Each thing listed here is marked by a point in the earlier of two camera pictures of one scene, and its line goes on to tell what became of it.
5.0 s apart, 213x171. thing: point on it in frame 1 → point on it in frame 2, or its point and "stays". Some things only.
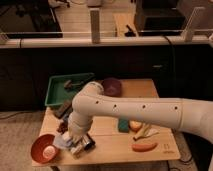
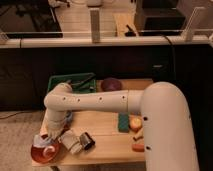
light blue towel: (63, 140) → (41, 142)
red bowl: (44, 150) stays
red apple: (135, 125) stays
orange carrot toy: (143, 147) stays
